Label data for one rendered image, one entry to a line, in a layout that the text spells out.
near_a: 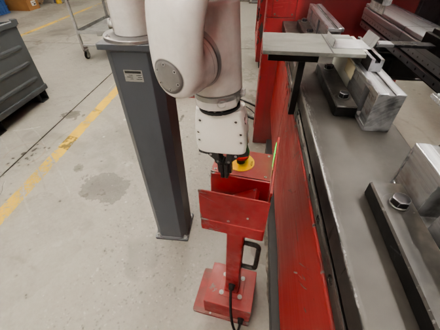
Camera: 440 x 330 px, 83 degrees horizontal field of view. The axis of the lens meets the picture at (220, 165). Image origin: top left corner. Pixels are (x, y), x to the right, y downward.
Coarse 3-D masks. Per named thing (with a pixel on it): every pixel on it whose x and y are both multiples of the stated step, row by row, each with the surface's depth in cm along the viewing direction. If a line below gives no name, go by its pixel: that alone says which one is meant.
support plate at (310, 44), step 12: (264, 36) 76; (276, 36) 76; (288, 36) 76; (300, 36) 76; (312, 36) 76; (324, 36) 76; (336, 36) 76; (348, 36) 76; (264, 48) 67; (276, 48) 67; (288, 48) 67; (300, 48) 67; (312, 48) 67; (324, 48) 67; (336, 48) 67
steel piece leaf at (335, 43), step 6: (330, 36) 70; (330, 42) 69; (336, 42) 70; (342, 42) 70; (348, 42) 70; (354, 42) 70; (360, 42) 70; (348, 48) 67; (354, 48) 67; (360, 48) 66; (366, 48) 66
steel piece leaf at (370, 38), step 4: (368, 32) 70; (372, 32) 68; (364, 36) 72; (368, 36) 70; (372, 36) 68; (376, 36) 66; (364, 40) 71; (368, 40) 69; (372, 40) 67; (376, 40) 65; (368, 44) 68; (372, 44) 66
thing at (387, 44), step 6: (438, 30) 68; (426, 36) 71; (432, 36) 69; (438, 36) 68; (378, 42) 70; (384, 42) 70; (390, 42) 70; (396, 42) 70; (402, 42) 69; (408, 42) 70; (414, 42) 70; (420, 42) 70; (426, 42) 71; (432, 42) 68; (438, 42) 66; (426, 48) 68; (432, 48) 67; (438, 48) 66; (438, 54) 66
